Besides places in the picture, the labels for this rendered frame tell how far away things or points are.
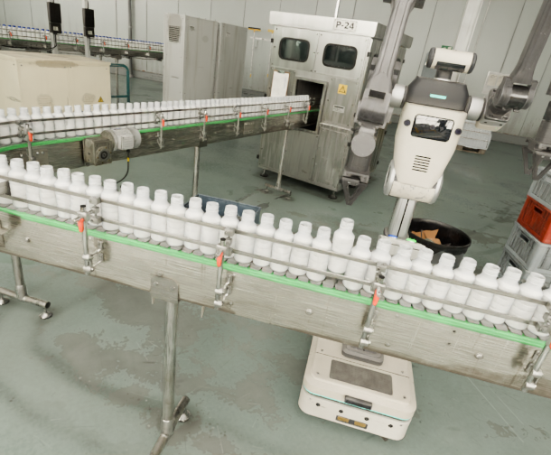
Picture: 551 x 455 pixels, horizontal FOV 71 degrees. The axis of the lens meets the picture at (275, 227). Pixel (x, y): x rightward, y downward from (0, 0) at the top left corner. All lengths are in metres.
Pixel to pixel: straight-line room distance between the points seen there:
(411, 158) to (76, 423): 1.83
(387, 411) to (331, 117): 3.52
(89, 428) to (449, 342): 1.55
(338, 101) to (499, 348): 3.82
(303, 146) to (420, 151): 3.41
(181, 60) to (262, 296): 6.08
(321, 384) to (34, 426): 1.27
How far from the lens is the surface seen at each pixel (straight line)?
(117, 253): 1.38
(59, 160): 2.53
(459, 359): 1.32
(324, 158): 4.87
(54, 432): 2.12
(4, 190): 1.60
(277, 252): 1.17
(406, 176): 1.68
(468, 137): 10.55
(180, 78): 7.08
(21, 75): 4.95
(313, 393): 1.99
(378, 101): 1.03
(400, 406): 2.01
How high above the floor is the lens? 1.62
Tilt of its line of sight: 25 degrees down
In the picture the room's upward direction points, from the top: 9 degrees clockwise
